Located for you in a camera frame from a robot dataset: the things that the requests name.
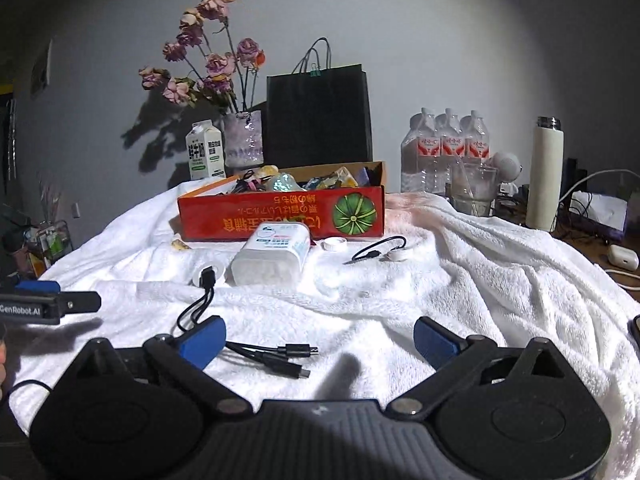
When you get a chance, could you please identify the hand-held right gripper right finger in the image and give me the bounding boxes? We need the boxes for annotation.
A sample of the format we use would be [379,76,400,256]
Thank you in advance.
[385,316,576,420]

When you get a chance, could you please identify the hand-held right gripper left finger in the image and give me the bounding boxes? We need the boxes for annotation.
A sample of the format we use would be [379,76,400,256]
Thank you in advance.
[60,315,254,419]

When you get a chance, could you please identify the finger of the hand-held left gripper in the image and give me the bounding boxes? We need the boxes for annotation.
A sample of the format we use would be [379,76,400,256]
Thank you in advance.
[14,280,62,295]
[54,291,102,315]

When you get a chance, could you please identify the black multi-head charging cable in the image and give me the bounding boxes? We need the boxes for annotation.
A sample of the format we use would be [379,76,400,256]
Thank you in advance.
[172,266,321,381]

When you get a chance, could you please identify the red cardboard box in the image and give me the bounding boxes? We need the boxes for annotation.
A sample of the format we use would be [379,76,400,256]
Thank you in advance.
[177,161,387,242]

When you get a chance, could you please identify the black cord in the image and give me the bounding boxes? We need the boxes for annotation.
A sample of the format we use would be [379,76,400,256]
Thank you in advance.
[227,169,266,195]

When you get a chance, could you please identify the wooden desktop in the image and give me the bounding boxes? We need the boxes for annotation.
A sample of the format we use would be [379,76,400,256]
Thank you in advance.
[550,220,640,304]

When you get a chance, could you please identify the clear acrylic organizer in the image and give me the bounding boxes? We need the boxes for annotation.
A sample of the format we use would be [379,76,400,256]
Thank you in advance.
[22,220,71,279]

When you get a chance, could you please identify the white towel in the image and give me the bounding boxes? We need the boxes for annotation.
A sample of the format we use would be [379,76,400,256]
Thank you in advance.
[10,187,640,480]

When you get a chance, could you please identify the white plastic bottle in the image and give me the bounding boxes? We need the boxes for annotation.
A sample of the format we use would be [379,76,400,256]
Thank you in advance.
[225,221,312,289]

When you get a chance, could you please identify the clear glass cup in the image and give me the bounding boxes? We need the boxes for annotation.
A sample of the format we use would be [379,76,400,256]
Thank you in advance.
[451,162,499,218]

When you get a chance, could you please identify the translucent green packet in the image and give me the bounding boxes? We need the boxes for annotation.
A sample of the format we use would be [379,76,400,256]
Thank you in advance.
[265,172,297,193]

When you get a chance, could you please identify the clear water bottle red label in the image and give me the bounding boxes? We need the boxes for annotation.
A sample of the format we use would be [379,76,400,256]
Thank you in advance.
[400,107,439,194]
[460,110,494,167]
[433,108,464,196]

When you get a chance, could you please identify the yellow packet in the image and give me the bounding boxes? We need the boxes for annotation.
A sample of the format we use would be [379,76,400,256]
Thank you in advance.
[330,166,357,189]

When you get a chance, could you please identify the white milk carton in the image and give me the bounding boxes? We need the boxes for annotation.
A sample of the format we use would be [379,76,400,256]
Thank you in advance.
[186,120,224,181]

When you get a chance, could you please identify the small white round device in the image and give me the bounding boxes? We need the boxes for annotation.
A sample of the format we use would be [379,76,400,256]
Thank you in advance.
[492,152,524,182]

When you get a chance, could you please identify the cream thermos bottle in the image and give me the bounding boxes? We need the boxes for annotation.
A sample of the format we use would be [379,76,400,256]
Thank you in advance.
[525,116,565,233]

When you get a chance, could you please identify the purple glazed vase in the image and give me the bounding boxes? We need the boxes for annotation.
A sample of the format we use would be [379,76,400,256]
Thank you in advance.
[222,110,264,169]

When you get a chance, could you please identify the purple box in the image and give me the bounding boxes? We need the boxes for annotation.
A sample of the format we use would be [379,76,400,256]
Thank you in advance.
[569,190,629,242]

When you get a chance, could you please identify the white earbuds case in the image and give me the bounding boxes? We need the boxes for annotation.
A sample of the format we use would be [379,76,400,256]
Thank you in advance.
[607,242,640,267]

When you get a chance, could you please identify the black paper bag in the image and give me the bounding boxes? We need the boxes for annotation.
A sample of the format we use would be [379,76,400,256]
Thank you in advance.
[265,37,374,166]

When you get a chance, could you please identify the dried pink flowers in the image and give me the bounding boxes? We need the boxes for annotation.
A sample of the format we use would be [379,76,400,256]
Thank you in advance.
[139,0,266,116]

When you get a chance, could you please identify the thin black cable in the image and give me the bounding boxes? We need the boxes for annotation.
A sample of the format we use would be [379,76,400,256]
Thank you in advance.
[7,379,56,402]

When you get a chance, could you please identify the black cable with white puck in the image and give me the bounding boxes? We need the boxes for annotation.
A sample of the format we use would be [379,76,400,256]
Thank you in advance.
[342,236,409,266]

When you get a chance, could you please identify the tangle of black cables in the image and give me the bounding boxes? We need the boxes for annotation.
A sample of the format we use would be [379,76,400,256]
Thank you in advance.
[564,195,626,239]

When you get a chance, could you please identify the wall picture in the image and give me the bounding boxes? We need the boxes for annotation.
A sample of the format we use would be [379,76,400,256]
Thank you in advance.
[30,39,54,99]

